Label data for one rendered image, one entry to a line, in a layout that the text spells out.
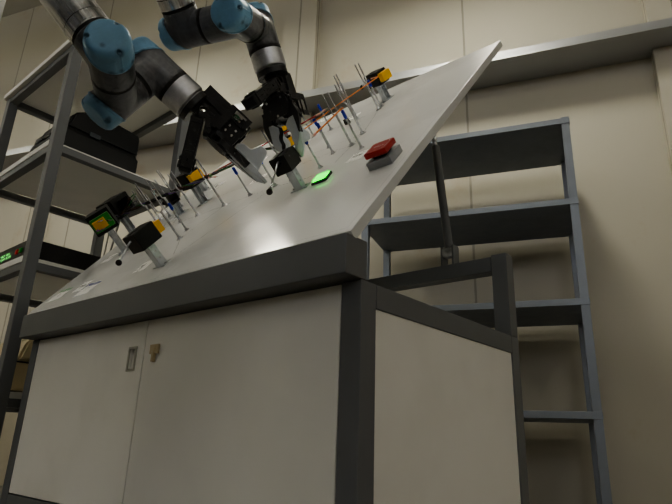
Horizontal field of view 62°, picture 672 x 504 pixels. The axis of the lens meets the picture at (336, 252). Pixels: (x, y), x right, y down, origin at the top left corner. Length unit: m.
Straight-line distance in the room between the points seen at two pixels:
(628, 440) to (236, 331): 2.79
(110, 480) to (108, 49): 0.85
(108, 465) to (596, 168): 3.32
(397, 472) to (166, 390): 0.51
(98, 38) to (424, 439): 0.83
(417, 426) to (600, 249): 2.87
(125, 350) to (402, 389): 0.68
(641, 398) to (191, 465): 2.84
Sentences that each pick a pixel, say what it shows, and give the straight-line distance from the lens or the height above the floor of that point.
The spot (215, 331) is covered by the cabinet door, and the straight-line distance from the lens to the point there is 1.09.
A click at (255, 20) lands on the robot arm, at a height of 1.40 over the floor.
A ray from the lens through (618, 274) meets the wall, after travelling 3.68.
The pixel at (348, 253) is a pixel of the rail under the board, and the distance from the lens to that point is 0.84.
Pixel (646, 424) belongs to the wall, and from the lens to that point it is 3.55.
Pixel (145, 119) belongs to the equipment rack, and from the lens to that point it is 2.57.
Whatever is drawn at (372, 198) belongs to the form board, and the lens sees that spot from 0.94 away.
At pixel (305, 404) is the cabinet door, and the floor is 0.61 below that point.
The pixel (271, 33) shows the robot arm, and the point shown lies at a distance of 1.36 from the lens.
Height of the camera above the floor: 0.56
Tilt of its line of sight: 19 degrees up
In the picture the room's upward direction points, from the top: 2 degrees clockwise
